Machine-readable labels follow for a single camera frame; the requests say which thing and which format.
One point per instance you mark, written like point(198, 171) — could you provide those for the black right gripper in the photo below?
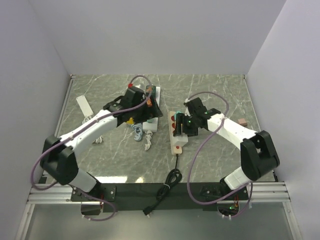
point(181, 119)

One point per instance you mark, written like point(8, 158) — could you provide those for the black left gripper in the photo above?
point(152, 112)

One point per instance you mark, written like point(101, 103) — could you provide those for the white cube adapter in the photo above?
point(180, 141)

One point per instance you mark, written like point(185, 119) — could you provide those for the teal usb charger cube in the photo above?
point(178, 114)

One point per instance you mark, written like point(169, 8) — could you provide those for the red-brown cube adapter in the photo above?
point(149, 103)

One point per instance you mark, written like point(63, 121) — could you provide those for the beige power strip red sockets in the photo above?
point(175, 148)

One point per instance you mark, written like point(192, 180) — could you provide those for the green cube adapter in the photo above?
point(151, 89)

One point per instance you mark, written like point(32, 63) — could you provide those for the aluminium frame rail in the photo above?
point(58, 194)

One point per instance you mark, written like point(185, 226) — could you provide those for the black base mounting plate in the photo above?
point(157, 196)

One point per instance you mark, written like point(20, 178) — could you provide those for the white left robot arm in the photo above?
point(59, 157)

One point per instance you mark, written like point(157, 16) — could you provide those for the small white power strip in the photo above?
point(85, 108)

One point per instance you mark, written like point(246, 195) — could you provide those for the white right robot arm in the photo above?
point(258, 155)

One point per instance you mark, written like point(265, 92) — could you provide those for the yellow cube socket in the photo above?
point(130, 121)

